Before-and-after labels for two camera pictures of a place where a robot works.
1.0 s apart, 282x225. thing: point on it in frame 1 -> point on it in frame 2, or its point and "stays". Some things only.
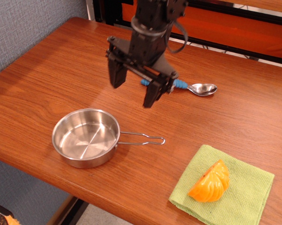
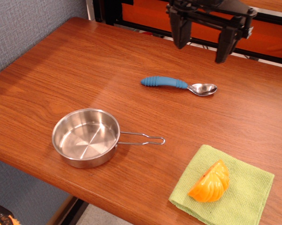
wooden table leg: x=69 y=212 stays
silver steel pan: x=88 y=138 stays
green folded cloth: x=243 y=202 stays
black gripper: x=144 y=53 -> x=235 y=13
